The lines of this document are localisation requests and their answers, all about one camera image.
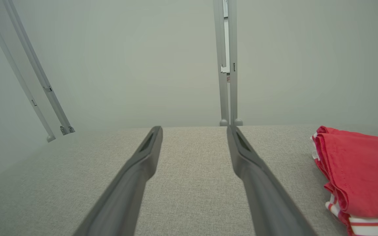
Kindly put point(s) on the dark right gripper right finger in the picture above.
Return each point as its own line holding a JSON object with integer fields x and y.
{"x": 271, "y": 209}

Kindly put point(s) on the red shirt white sleeves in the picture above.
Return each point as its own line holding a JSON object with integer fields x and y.
{"x": 363, "y": 170}

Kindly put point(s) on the grey partition post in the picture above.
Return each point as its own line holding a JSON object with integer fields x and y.
{"x": 233, "y": 98}
{"x": 36, "y": 65}
{"x": 15, "y": 65}
{"x": 223, "y": 98}

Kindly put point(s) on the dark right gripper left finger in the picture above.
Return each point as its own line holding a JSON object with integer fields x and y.
{"x": 123, "y": 203}

